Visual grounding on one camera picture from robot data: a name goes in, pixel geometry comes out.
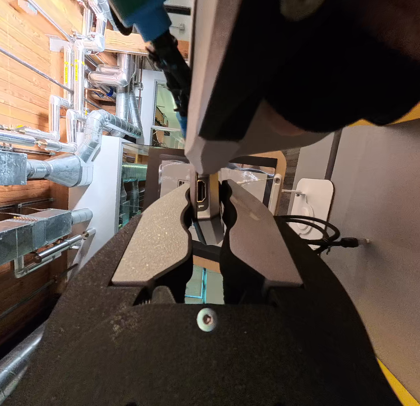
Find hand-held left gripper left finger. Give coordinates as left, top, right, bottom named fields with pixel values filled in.
left=111, top=182, right=194, bottom=288

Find rectangular metal air duct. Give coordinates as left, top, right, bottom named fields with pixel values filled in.
left=0, top=208, right=94, bottom=278

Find white metal holder bracket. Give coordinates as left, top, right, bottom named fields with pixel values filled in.
left=267, top=174, right=304, bottom=216

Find white stand base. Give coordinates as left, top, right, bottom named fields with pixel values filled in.
left=289, top=178, right=334, bottom=250

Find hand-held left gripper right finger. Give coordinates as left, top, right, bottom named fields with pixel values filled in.
left=219, top=179, right=304, bottom=290

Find tan wooden backing board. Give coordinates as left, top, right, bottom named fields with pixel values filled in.
left=230, top=150, right=288, bottom=216

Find dark grey hdmi adapter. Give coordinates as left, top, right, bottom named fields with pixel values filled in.
left=190, top=170, right=227, bottom=246

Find instruction sheet display stand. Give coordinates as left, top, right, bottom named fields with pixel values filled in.
left=144, top=148, right=279, bottom=216

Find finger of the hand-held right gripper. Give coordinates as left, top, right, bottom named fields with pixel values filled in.
left=184, top=0, right=279, bottom=175
left=237, top=99, right=334, bottom=158

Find black cable with plug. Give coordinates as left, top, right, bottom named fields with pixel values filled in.
left=276, top=215, right=369, bottom=254

